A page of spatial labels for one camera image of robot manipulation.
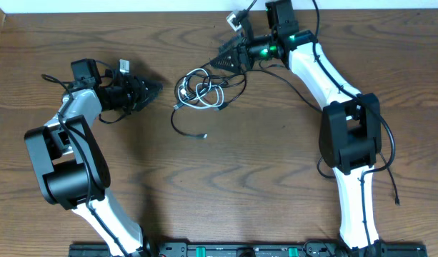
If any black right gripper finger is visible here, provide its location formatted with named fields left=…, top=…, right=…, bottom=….
left=210, top=48, right=242, bottom=74
left=219, top=34, right=246, bottom=52

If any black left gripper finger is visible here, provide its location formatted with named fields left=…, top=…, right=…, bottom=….
left=138, top=77, right=163, bottom=94
left=134, top=91, right=159, bottom=111

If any white cable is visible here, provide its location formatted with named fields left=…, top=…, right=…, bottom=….
left=176, top=67, right=226, bottom=111

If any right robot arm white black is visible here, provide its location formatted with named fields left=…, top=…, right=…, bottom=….
left=211, top=1, right=382, bottom=254

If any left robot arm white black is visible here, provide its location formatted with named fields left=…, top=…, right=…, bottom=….
left=24, top=59, right=163, bottom=256

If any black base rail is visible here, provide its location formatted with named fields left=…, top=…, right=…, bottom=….
left=68, top=242, right=429, bottom=257

